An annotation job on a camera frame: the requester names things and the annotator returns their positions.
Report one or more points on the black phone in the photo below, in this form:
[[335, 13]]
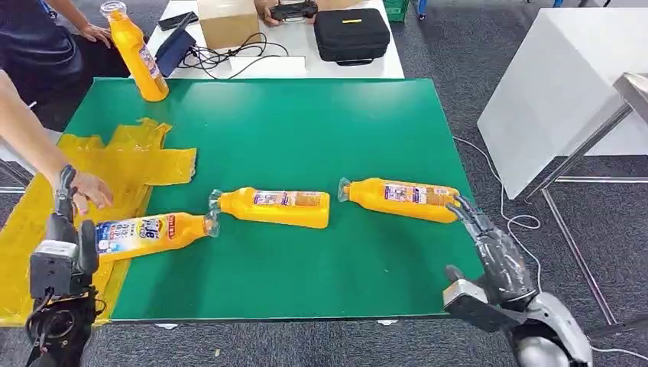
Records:
[[177, 20]]

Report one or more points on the black controller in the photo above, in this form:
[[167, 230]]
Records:
[[296, 11]]

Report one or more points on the person's right hand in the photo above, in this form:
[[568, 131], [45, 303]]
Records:
[[93, 190], [267, 12]]

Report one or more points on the black carry case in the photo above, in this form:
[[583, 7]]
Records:
[[352, 38]]

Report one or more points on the orange drink bottle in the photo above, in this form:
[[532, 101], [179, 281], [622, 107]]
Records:
[[172, 230], [238, 205], [129, 50], [369, 195]]

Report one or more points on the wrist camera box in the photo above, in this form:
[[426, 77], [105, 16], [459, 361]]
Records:
[[473, 304], [53, 268]]

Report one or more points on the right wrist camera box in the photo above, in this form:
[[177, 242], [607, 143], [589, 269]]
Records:
[[473, 304]]

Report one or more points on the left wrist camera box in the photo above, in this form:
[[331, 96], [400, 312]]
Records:
[[53, 268]]

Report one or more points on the yellow plastic sheet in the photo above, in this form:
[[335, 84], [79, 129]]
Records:
[[126, 162]]

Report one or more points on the dark blue pouch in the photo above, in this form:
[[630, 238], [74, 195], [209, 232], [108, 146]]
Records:
[[174, 50]]

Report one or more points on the green crate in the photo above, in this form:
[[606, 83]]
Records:
[[395, 10]]

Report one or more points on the person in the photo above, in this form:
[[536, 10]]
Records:
[[35, 45]]

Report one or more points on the large white table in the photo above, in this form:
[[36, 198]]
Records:
[[552, 91]]

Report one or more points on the green table mat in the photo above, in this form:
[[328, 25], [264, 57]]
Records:
[[303, 137]]

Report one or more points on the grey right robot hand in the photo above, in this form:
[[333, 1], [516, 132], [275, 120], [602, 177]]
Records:
[[506, 268]]

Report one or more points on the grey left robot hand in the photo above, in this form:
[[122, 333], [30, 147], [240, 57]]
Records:
[[87, 248]]

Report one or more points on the brown cardboard box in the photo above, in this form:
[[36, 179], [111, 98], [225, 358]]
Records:
[[228, 25]]

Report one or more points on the person's left hand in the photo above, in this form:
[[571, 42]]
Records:
[[96, 35]]

